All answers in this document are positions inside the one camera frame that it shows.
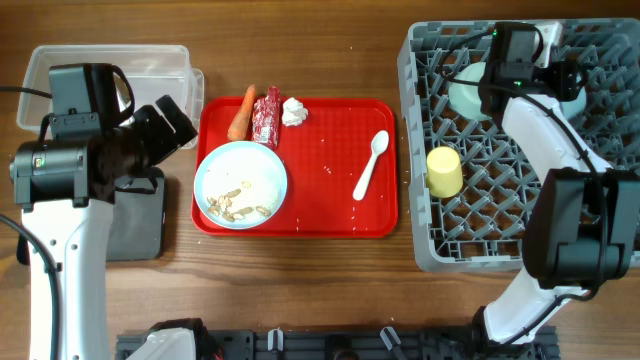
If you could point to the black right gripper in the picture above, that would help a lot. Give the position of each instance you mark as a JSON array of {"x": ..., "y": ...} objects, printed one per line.
[{"x": 565, "y": 76}]

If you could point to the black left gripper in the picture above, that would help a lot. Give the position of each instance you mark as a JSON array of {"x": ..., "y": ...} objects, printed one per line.
[{"x": 168, "y": 139}]

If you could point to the light blue bowl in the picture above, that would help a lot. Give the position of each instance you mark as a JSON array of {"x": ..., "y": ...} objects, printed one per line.
[{"x": 573, "y": 108}]

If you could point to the green bowl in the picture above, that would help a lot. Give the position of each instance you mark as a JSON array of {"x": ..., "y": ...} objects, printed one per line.
[{"x": 465, "y": 99}]

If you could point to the yellow plastic cup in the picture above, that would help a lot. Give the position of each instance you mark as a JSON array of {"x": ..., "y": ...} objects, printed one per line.
[{"x": 444, "y": 172}]

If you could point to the white plastic spoon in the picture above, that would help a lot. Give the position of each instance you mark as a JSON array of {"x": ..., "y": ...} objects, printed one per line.
[{"x": 379, "y": 144}]

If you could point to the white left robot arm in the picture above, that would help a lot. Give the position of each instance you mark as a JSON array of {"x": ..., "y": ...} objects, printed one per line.
[{"x": 68, "y": 309}]

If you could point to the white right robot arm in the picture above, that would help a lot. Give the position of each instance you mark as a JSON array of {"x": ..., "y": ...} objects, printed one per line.
[{"x": 582, "y": 226}]

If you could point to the grey dishwasher rack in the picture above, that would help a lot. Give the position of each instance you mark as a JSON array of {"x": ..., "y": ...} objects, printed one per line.
[{"x": 480, "y": 228}]

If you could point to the clear plastic bin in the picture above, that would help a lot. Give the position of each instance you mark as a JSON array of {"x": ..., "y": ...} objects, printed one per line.
[{"x": 152, "y": 71}]

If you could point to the orange carrot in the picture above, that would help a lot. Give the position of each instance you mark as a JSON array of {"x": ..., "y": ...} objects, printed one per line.
[{"x": 238, "y": 128}]

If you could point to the black plastic bin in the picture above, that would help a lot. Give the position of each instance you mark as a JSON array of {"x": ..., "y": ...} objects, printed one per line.
[{"x": 135, "y": 220}]

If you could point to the light blue plate with scraps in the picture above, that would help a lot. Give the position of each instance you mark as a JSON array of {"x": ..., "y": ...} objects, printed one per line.
[{"x": 240, "y": 186}]

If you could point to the red snack wrapper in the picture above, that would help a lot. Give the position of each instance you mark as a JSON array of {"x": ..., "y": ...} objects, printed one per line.
[{"x": 266, "y": 118}]

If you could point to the crumpled white tissue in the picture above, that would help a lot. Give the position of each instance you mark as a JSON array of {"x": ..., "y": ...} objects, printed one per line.
[{"x": 294, "y": 113}]

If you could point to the red plastic tray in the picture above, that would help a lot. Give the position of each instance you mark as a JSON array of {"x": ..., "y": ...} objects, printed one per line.
[{"x": 324, "y": 158}]

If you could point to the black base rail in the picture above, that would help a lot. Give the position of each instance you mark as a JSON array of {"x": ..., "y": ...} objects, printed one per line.
[{"x": 428, "y": 343}]

